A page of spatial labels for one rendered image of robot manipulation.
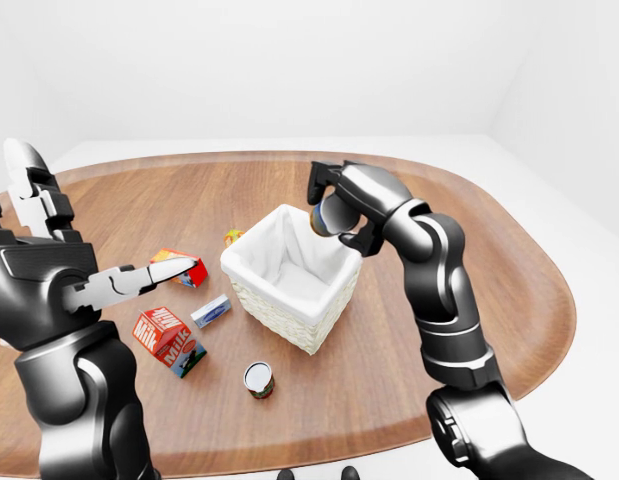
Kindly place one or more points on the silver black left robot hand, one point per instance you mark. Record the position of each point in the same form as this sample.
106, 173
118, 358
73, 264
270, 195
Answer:
39, 280

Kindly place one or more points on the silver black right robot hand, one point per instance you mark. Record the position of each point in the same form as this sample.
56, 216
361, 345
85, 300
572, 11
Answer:
361, 197

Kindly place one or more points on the red tin with white lid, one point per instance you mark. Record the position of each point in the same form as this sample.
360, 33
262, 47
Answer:
259, 380

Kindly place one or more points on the blue and tan soup tin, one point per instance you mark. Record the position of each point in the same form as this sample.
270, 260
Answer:
328, 216

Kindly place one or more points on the small orange and green box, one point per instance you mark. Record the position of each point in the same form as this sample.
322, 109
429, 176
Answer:
233, 237

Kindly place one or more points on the red and white milk carton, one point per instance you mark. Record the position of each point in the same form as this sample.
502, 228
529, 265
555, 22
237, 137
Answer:
168, 340

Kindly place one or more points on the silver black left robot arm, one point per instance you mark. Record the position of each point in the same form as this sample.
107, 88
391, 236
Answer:
84, 405

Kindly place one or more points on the red and orange food box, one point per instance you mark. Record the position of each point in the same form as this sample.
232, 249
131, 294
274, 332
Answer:
181, 272

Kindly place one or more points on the small blue and white box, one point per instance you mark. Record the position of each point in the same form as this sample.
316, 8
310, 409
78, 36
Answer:
211, 311

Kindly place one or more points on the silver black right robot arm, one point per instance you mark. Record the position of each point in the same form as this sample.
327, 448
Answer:
459, 340

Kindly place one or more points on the white lined wicker basket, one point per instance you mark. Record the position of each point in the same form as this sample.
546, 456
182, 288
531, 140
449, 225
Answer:
291, 280

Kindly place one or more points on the small dark rounded shape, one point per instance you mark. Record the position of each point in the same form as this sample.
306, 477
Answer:
349, 473
286, 474

